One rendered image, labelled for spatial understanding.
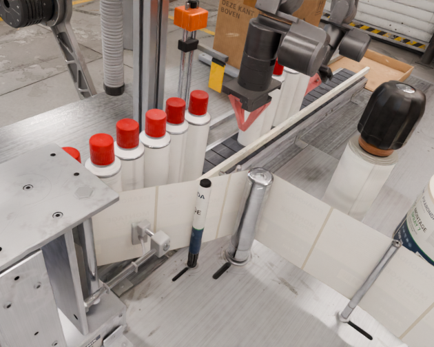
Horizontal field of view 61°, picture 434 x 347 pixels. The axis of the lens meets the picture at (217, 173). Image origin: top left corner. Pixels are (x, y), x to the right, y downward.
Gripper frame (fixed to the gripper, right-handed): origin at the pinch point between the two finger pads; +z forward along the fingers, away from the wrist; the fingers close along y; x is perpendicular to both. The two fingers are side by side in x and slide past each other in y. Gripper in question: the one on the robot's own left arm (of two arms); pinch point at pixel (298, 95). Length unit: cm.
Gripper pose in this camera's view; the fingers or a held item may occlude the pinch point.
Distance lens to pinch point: 106.4
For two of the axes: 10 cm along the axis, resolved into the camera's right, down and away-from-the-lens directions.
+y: 7.7, 4.7, -4.3
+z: -4.7, 8.7, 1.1
